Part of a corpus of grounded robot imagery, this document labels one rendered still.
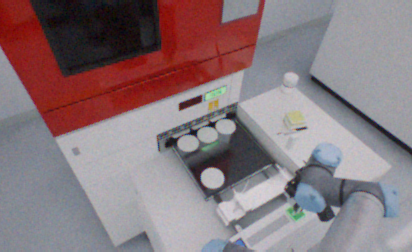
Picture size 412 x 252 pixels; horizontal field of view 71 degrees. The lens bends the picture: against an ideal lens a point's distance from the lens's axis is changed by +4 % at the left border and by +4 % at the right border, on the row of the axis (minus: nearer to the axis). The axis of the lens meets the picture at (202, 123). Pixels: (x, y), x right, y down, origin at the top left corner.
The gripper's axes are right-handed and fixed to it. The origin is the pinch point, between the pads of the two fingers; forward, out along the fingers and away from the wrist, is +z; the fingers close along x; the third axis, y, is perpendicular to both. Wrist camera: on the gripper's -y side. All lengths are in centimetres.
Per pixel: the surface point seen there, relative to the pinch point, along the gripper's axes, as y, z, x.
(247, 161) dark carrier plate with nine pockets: 30.6, 8.0, -1.6
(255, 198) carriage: 15.1, 10.0, 5.6
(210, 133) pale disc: 53, 8, 4
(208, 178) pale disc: 31.9, 8.0, 18.5
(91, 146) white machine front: 58, -9, 57
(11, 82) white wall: 207, 56, 91
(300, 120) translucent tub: 30.5, -5.4, -28.6
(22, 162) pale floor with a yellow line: 161, 98, 106
